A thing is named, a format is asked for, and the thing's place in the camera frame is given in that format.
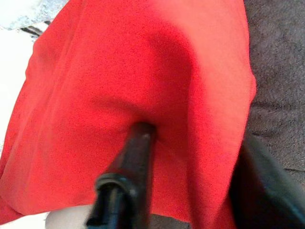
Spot black white striped mat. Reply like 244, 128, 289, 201
20, 20, 52, 37

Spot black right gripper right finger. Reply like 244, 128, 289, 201
229, 136, 305, 229

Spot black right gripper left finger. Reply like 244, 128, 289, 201
85, 122, 158, 229

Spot red pillow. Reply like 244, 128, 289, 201
0, 0, 257, 229

